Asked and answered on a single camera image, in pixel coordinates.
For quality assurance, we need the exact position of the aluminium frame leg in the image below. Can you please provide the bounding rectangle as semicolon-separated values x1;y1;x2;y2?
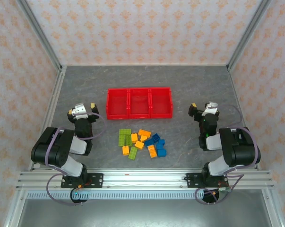
261;189;284;227
4;190;27;227

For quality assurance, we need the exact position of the grey slotted cable duct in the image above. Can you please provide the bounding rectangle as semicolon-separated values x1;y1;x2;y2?
26;191;228;200

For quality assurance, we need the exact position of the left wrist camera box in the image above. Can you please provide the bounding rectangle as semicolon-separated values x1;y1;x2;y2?
72;103;88;119

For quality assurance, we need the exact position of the red plastic bin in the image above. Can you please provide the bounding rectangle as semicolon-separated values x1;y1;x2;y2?
149;87;174;119
128;87;152;119
106;88;130;120

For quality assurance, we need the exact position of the aluminium side rail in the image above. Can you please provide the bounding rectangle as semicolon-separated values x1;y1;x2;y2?
227;67;261;170
27;66;67;171

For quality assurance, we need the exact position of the grey metal panel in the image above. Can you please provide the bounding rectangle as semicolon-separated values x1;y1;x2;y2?
17;198;273;227

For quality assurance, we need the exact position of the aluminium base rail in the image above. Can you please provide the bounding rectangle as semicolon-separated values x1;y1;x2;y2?
16;169;274;190

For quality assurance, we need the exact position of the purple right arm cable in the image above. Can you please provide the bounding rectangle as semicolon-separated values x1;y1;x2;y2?
195;104;261;205

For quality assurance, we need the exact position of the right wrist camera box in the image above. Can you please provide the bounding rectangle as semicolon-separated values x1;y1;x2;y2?
202;101;219;116

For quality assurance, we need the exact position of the aluminium frame post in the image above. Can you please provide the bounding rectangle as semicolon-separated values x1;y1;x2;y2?
16;0;64;71
227;0;273;71

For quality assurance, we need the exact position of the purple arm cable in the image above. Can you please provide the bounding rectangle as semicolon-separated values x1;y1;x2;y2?
195;104;261;205
44;113;108;206

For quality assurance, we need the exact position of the aluminium rear rail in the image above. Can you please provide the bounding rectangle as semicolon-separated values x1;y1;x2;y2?
61;63;229;67

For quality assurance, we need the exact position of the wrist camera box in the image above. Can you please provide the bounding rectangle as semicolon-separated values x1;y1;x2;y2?
72;103;88;119
202;101;219;116

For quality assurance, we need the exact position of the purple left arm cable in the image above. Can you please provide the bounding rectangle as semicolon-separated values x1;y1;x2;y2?
44;113;108;206

